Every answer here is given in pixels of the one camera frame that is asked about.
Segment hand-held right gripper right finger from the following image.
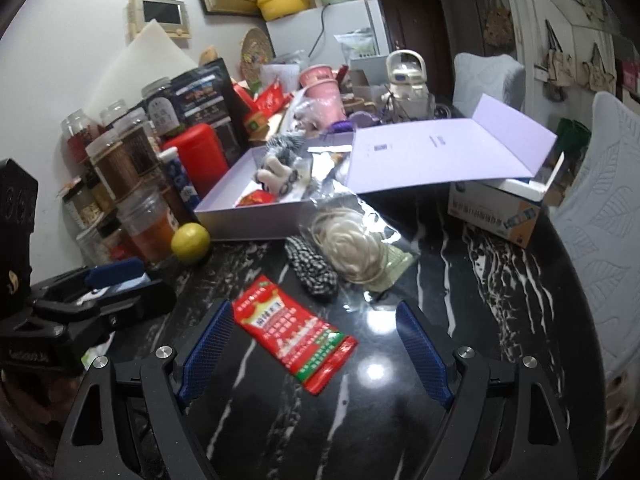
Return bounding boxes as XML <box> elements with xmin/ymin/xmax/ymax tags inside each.
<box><xmin>396</xmin><ymin>300</ymin><xmax>573</xmax><ymax>480</ymax></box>

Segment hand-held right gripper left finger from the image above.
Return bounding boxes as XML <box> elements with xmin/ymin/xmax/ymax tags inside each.
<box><xmin>52</xmin><ymin>300</ymin><xmax>236</xmax><ymax>480</ymax></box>

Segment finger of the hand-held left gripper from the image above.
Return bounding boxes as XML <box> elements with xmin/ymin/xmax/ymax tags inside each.
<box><xmin>30</xmin><ymin>259</ymin><xmax>147</xmax><ymax>306</ymax></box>
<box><xmin>35</xmin><ymin>280</ymin><xmax>178</xmax><ymax>333</ymax></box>

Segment red sauce packet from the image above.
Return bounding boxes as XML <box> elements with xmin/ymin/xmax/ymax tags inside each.
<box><xmin>232</xmin><ymin>275</ymin><xmax>359</xmax><ymax>397</ymax></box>

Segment clear bag with white flower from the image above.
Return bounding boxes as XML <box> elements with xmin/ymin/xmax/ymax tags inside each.
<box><xmin>299</xmin><ymin>199</ymin><xmax>417</xmax><ymax>307</ymax></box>

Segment black white checkered cloth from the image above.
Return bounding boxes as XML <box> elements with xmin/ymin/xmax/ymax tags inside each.
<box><xmin>284</xmin><ymin>234</ymin><xmax>339</xmax><ymax>302</ymax></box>

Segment small red candy packet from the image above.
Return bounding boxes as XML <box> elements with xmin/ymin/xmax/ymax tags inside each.
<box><xmin>235</xmin><ymin>190</ymin><xmax>276</xmax><ymax>208</ymax></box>

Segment beige plush toy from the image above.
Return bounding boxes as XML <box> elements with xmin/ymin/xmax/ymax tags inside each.
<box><xmin>254</xmin><ymin>132</ymin><xmax>307</xmax><ymax>196</ymax></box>

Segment white lidded gift box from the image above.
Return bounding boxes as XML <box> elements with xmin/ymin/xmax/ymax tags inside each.
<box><xmin>194</xmin><ymin>94</ymin><xmax>558</xmax><ymax>241</ymax></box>

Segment silver foil bag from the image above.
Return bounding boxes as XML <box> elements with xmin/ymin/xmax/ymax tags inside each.
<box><xmin>305</xmin><ymin>144</ymin><xmax>362</xmax><ymax>202</ymax></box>

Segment black cap spice bottle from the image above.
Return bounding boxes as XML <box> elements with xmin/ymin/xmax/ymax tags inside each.
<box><xmin>97</xmin><ymin>220</ymin><xmax>136</xmax><ymax>262</ymax></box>

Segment clear jar white contents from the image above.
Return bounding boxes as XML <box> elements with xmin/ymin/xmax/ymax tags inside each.
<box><xmin>75</xmin><ymin>227</ymin><xmax>108</xmax><ymax>267</ymax></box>

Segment clear jar orange contents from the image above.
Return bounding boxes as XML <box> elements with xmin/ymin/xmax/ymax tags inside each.
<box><xmin>117</xmin><ymin>187</ymin><xmax>182</xmax><ymax>267</ymax></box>

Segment small jar of nuts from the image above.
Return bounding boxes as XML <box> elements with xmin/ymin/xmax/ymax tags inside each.
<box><xmin>62</xmin><ymin>180</ymin><xmax>102</xmax><ymax>229</ymax></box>

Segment yellow lemon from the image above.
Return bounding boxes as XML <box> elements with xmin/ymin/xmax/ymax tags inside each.
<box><xmin>171</xmin><ymin>223</ymin><xmax>211</xmax><ymax>265</ymax></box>

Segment black lid jar yellow contents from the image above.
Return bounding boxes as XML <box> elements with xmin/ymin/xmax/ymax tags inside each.
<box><xmin>82</xmin><ymin>170</ymin><xmax>117</xmax><ymax>212</ymax></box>

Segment jar of brown powder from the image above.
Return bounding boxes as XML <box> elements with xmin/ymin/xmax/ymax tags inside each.
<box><xmin>85</xmin><ymin>130</ymin><xmax>142</xmax><ymax>201</ymax></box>

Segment blue tablet tube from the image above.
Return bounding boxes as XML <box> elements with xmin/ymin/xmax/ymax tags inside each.
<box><xmin>159</xmin><ymin>147</ymin><xmax>202</xmax><ymax>212</ymax></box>

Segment tall jar with red label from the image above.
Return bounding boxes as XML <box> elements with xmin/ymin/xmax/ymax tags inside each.
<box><xmin>61</xmin><ymin>110</ymin><xmax>101</xmax><ymax>161</ymax></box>

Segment jar of dark granules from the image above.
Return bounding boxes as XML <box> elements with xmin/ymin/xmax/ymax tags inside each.
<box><xmin>112</xmin><ymin>110</ymin><xmax>162</xmax><ymax>173</ymax></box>

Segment red canister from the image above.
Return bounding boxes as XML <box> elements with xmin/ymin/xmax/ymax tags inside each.
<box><xmin>161</xmin><ymin>124</ymin><xmax>232</xmax><ymax>196</ymax></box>

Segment blue white medicine box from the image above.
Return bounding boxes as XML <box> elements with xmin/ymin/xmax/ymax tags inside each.
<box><xmin>447</xmin><ymin>152</ymin><xmax>567</xmax><ymax>249</ymax></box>

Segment clear jar with dark label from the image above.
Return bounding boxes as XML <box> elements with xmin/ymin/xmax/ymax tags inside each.
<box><xmin>100</xmin><ymin>100</ymin><xmax>132</xmax><ymax>131</ymax></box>

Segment jar with black tea label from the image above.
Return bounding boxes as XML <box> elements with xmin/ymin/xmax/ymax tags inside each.
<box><xmin>141</xmin><ymin>77</ymin><xmax>181</xmax><ymax>137</ymax></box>

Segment black coffee bag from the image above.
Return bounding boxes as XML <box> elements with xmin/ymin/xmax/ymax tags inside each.
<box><xmin>170</xmin><ymin>57</ymin><xmax>242</xmax><ymax>161</ymax></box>

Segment white foam board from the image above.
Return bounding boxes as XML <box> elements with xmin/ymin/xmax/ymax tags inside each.
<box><xmin>82</xmin><ymin>19</ymin><xmax>199</xmax><ymax>121</ymax></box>

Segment red snack packet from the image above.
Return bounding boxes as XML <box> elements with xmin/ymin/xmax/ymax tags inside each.
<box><xmin>252</xmin><ymin>82</ymin><xmax>292</xmax><ymax>114</ymax></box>

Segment purple yarn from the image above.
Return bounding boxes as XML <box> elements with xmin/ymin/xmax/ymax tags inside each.
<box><xmin>332</xmin><ymin>112</ymin><xmax>382</xmax><ymax>134</ymax></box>

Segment chair with light blue cover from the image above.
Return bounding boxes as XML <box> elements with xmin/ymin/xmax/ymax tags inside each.
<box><xmin>452</xmin><ymin>52</ymin><xmax>527</xmax><ymax>117</ymax></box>
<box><xmin>550</xmin><ymin>91</ymin><xmax>640</xmax><ymax>376</ymax></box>

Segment woven basket plate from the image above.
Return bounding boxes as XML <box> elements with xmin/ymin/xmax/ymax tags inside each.
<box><xmin>240</xmin><ymin>27</ymin><xmax>277</xmax><ymax>86</ymax></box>

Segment green bag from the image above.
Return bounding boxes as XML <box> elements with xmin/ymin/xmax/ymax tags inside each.
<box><xmin>555</xmin><ymin>117</ymin><xmax>592</xmax><ymax>162</ymax></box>

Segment pink cup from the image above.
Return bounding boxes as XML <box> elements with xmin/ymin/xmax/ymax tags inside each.
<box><xmin>299</xmin><ymin>64</ymin><xmax>342</xmax><ymax>126</ymax></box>

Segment white jug bottle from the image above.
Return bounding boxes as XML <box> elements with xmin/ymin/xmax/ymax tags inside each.
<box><xmin>385</xmin><ymin>49</ymin><xmax>432</xmax><ymax>117</ymax></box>

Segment small white cardboard box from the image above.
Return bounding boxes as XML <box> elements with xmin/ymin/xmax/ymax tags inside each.
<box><xmin>350</xmin><ymin>55</ymin><xmax>392</xmax><ymax>102</ymax></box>

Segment white tote bag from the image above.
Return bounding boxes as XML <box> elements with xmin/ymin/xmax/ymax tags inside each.
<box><xmin>582</xmin><ymin>42</ymin><xmax>617</xmax><ymax>92</ymax></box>
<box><xmin>535</xmin><ymin>20</ymin><xmax>577</xmax><ymax>92</ymax></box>

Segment dark wooden door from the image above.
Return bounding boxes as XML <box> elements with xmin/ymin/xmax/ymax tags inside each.
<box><xmin>377</xmin><ymin>0</ymin><xmax>447</xmax><ymax>97</ymax></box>

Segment white fridge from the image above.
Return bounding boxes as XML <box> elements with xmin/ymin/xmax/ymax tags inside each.
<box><xmin>265</xmin><ymin>0</ymin><xmax>392</xmax><ymax>68</ymax></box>

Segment brown patterned tote bag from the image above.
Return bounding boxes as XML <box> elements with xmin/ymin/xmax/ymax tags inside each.
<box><xmin>482</xmin><ymin>0</ymin><xmax>517</xmax><ymax>52</ymax></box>

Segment wall intercom panel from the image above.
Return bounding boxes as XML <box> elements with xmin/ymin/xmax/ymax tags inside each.
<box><xmin>125</xmin><ymin>0</ymin><xmax>193</xmax><ymax>41</ymax></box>

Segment black power cable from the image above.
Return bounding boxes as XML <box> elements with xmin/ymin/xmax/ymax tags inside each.
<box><xmin>307</xmin><ymin>2</ymin><xmax>331</xmax><ymax>59</ymax></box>

